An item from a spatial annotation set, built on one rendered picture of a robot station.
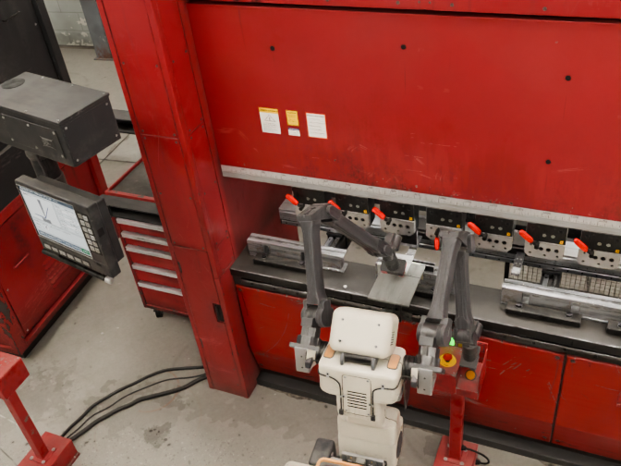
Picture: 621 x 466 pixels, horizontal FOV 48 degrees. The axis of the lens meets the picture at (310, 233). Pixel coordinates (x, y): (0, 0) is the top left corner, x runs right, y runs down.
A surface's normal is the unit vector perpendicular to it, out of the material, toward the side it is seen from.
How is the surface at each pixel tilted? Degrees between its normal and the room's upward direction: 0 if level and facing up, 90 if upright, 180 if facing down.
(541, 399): 90
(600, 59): 90
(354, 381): 82
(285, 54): 90
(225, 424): 0
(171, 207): 90
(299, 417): 0
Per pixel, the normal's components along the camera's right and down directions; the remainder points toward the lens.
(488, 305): -0.11, -0.79
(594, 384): -0.38, 0.60
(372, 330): -0.30, -0.08
